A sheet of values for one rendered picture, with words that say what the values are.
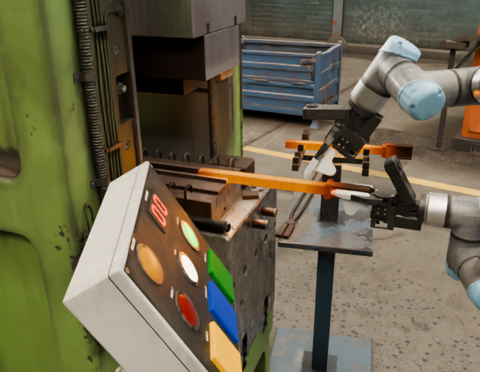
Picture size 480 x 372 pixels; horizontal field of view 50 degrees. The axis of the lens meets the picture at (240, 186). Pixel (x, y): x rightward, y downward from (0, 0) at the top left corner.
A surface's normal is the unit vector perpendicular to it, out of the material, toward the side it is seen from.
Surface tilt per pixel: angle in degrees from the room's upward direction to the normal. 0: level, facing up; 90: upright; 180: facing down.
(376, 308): 0
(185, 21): 90
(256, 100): 90
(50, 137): 89
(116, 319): 90
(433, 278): 0
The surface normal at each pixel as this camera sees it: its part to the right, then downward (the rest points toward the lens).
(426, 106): 0.25, 0.65
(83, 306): 0.07, 0.40
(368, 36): -0.52, 0.36
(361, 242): -0.01, -0.91
